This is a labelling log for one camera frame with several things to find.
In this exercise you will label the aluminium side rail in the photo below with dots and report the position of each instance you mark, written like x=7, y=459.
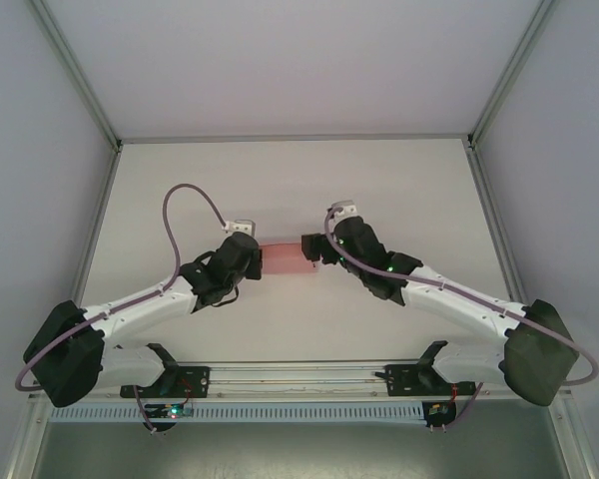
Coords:
x=100, y=214
x=494, y=219

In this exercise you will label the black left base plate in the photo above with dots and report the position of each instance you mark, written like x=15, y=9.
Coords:
x=194, y=381

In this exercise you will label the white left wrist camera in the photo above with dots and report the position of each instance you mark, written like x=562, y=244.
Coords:
x=242, y=227

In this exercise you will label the pink paper box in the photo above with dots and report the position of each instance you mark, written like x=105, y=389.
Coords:
x=284, y=259

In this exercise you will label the circuit board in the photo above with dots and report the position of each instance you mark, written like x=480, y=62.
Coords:
x=437, y=411
x=172, y=411

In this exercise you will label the left circuit board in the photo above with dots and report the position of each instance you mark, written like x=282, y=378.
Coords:
x=172, y=411

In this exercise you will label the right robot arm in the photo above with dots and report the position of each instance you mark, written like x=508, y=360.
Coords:
x=459, y=299

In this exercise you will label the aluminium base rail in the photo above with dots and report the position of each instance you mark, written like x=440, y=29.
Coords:
x=299, y=371

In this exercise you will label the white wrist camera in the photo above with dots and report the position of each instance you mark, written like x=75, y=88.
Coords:
x=242, y=227
x=347, y=209

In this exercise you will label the right circuit board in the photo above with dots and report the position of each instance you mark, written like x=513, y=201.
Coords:
x=437, y=411

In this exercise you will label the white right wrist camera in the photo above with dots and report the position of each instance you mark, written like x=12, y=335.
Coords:
x=347, y=209

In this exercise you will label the aluminium frame leg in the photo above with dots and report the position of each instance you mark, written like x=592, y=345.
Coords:
x=25, y=449
x=571, y=449

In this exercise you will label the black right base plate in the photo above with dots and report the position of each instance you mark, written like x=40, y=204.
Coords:
x=402, y=381

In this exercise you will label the aluminium frame post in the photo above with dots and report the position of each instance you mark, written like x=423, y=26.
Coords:
x=511, y=75
x=75, y=75

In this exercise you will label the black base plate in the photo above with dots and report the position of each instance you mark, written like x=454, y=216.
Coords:
x=194, y=381
x=402, y=381

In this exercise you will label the aluminium back rail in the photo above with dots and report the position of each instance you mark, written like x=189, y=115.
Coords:
x=299, y=138

